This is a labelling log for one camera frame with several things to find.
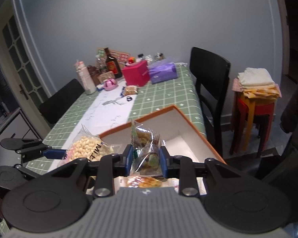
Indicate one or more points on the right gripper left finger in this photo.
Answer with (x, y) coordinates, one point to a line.
(67, 193)

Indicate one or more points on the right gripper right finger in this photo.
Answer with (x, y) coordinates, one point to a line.
(232, 198)

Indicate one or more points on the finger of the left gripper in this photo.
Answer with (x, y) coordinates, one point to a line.
(32, 149)
(13, 177)

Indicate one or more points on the puffed rice snack bag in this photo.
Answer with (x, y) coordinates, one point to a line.
(88, 146)

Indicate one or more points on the yellow cracker snack bag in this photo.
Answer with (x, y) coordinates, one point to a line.
(143, 182)

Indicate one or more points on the mixed dried fruit bag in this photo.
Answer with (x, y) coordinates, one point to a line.
(145, 144)

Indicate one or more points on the grey cabinet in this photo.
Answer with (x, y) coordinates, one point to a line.
(16, 125)

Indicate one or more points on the black chair left side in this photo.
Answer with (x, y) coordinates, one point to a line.
(57, 105)

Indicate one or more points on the black chair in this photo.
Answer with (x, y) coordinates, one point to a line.
(211, 72)
(57, 105)

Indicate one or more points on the orange cardboard box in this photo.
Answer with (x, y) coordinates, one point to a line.
(178, 135)

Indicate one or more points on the white table runner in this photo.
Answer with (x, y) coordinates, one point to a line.
(97, 113)

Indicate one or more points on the white cylinder container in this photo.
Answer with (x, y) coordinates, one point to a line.
(85, 78)

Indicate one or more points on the red orange stool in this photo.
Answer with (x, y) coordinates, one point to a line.
(248, 113)

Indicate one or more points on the white glass door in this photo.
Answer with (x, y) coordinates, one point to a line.
(18, 68)

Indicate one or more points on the small wooden box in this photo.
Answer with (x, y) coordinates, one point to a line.
(104, 76)

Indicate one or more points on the dark jacket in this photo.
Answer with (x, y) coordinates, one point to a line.
(289, 118)

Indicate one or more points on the pink round gadget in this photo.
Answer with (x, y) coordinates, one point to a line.
(110, 84)

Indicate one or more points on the small snack pack far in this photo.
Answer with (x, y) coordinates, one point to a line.
(130, 90)

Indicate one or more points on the brown liquor bottle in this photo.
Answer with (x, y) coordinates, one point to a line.
(112, 64)

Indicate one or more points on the folded towels stack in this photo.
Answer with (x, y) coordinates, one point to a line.
(256, 83)

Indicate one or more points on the green grid tablecloth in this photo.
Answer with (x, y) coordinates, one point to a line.
(151, 98)

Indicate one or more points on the patterned card board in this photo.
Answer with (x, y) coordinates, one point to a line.
(122, 57)

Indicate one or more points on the magenta tissue box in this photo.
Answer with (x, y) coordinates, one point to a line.
(137, 74)

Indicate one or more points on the black chair right side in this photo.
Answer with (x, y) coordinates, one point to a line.
(211, 72)

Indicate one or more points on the purple tissue pack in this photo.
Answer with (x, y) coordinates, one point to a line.
(162, 71)

